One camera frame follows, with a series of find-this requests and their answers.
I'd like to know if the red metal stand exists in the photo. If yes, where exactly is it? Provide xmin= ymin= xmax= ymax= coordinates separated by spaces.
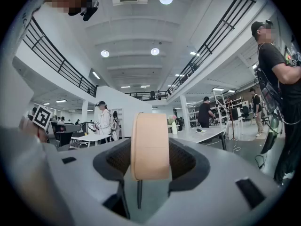
xmin=225 ymin=97 xmax=239 ymax=141

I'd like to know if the grey marble table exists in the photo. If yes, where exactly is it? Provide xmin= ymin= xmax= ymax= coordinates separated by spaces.
xmin=168 ymin=125 xmax=228 ymax=151

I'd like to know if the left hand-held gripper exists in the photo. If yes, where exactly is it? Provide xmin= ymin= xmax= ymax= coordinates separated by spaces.
xmin=32 ymin=104 xmax=54 ymax=131

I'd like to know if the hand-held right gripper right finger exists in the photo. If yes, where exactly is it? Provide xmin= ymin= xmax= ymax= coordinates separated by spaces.
xmin=145 ymin=137 xmax=286 ymax=226

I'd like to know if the black balcony railing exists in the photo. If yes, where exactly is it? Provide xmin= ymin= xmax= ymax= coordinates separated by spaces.
xmin=166 ymin=0 xmax=257 ymax=98
xmin=22 ymin=16 xmax=98 ymax=98
xmin=124 ymin=90 xmax=169 ymax=101

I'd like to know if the white table with black legs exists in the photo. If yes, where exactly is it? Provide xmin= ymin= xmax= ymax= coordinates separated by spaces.
xmin=70 ymin=134 xmax=111 ymax=148

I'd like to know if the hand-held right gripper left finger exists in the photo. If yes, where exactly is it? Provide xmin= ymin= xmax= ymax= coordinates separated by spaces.
xmin=0 ymin=126 xmax=142 ymax=226

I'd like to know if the white metal shelving rack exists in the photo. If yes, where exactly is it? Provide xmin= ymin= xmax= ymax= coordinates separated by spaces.
xmin=180 ymin=90 xmax=230 ymax=137

